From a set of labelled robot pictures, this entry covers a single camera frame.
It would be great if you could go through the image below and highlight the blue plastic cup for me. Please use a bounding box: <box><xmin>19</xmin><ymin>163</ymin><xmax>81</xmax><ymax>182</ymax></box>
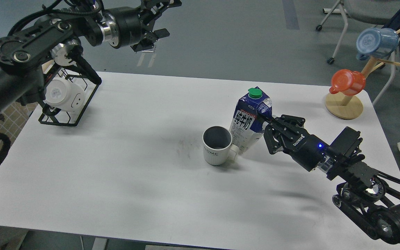
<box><xmin>356</xmin><ymin>27</ymin><xmax>399</xmax><ymax>60</ymax></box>

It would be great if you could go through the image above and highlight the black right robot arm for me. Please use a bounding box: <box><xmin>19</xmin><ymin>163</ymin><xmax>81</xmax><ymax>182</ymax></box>
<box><xmin>257</xmin><ymin>114</ymin><xmax>400</xmax><ymax>245</ymax></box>

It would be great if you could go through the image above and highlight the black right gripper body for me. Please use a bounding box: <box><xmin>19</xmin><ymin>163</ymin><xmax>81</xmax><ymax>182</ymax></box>
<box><xmin>283</xmin><ymin>129</ymin><xmax>329</xmax><ymax>172</ymax></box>

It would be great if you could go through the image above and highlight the white smiley mug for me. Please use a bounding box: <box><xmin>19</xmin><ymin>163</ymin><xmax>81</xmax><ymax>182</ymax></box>
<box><xmin>44</xmin><ymin>77</ymin><xmax>85</xmax><ymax>112</ymax></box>

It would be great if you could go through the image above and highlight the grey rolling chair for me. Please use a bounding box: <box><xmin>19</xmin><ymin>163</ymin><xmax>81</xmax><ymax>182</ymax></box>
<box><xmin>316</xmin><ymin>0</ymin><xmax>400</xmax><ymax>108</ymax></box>

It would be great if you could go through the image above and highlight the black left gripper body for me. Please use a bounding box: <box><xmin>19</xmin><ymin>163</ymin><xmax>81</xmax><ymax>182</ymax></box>
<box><xmin>102</xmin><ymin>7</ymin><xmax>151</xmax><ymax>49</ymax></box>

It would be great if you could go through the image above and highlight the wooden cup tree stand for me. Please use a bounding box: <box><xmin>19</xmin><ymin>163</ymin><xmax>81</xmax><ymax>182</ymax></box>
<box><xmin>325</xmin><ymin>27</ymin><xmax>400</xmax><ymax>120</ymax></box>

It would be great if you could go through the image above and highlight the white ribbed mug dark inside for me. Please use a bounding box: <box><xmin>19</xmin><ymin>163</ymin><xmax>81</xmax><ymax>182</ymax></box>
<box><xmin>202</xmin><ymin>126</ymin><xmax>240</xmax><ymax>166</ymax></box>

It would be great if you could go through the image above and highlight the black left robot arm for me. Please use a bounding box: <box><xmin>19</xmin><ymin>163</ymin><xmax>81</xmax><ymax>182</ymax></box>
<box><xmin>0</xmin><ymin>0</ymin><xmax>182</xmax><ymax>165</ymax></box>

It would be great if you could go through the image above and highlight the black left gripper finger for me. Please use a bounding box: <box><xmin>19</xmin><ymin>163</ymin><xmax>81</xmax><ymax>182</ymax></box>
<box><xmin>140</xmin><ymin>0</ymin><xmax>182</xmax><ymax>23</ymax></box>
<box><xmin>131</xmin><ymin>28</ymin><xmax>170</xmax><ymax>52</ymax></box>

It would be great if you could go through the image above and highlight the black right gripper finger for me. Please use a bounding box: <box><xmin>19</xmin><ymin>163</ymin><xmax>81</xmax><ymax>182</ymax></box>
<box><xmin>257</xmin><ymin>114</ymin><xmax>306</xmax><ymax>134</ymax></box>
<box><xmin>264</xmin><ymin>126</ymin><xmax>292</xmax><ymax>155</ymax></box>

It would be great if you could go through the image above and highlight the black wire cup rack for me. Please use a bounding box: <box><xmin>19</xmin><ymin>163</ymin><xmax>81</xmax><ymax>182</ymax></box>
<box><xmin>38</xmin><ymin>68</ymin><xmax>99</xmax><ymax>127</ymax></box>

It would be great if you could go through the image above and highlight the orange plastic cup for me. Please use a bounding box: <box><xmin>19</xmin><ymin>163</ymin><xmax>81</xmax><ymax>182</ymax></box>
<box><xmin>329</xmin><ymin>69</ymin><xmax>366</xmax><ymax>96</ymax></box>

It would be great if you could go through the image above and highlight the blue white milk carton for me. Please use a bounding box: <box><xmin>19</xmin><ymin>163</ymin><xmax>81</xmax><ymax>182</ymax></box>
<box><xmin>229</xmin><ymin>87</ymin><xmax>273</xmax><ymax>154</ymax></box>

